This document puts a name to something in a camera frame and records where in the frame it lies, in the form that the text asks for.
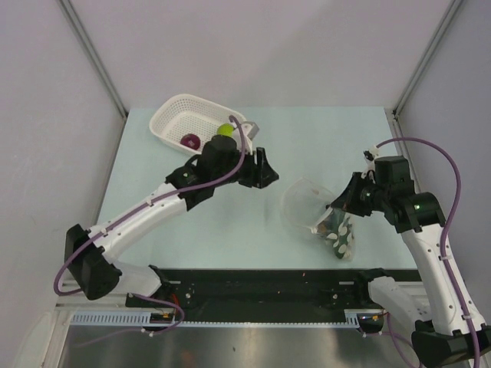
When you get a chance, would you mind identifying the white perforated plastic basket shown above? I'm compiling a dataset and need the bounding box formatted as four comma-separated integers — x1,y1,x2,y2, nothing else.
149,94,246,156

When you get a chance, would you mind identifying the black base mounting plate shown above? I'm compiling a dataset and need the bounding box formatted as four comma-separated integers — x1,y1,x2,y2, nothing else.
126,264,402,323

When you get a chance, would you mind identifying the white slotted cable duct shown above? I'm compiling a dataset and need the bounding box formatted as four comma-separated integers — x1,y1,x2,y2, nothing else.
70,310,360,329

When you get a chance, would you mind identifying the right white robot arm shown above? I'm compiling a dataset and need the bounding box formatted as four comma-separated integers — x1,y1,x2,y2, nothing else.
332,170,490,367

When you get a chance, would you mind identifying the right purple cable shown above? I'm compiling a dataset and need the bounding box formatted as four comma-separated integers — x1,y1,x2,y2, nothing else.
374,136,480,368

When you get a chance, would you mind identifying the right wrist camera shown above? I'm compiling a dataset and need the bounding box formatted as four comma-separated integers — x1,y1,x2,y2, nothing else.
361,149,414,192

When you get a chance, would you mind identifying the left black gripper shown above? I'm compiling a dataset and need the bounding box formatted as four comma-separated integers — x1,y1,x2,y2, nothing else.
213,144,278,189

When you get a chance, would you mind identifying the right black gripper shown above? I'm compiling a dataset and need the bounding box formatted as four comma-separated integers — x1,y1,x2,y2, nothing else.
331,172,389,217

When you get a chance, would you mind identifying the aluminium frame post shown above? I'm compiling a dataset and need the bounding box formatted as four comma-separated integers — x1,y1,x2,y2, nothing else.
391,0,466,118
56,0,129,121

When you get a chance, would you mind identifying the green fake fruit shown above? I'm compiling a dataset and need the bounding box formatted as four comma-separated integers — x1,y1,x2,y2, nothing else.
216,123,235,137

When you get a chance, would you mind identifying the dark fake grape bunch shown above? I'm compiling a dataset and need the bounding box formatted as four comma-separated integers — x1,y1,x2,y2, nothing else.
316,225,332,239

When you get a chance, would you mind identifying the right aluminium frame post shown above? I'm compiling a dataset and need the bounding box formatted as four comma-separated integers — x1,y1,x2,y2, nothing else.
391,0,466,118

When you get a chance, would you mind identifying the left aluminium frame post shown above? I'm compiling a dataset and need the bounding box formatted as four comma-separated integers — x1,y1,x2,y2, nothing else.
56,0,129,121

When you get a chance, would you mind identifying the purple fake fruit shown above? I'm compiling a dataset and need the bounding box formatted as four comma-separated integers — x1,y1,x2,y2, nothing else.
180,133,201,150

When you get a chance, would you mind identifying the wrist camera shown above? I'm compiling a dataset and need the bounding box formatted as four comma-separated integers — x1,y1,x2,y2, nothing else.
196,121,259,182
361,149,414,192

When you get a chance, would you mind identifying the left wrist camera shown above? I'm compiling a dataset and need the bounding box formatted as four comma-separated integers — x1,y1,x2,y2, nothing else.
196,121,259,182

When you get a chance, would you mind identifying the polka dot zip bag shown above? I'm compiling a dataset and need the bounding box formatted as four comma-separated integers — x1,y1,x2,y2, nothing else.
281,177,355,261

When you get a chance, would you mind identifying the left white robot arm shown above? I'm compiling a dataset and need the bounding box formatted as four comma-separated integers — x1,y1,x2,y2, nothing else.
64,147,279,307

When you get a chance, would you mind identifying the dark green fake cucumber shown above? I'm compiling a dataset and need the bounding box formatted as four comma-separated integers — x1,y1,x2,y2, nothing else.
325,211,354,260

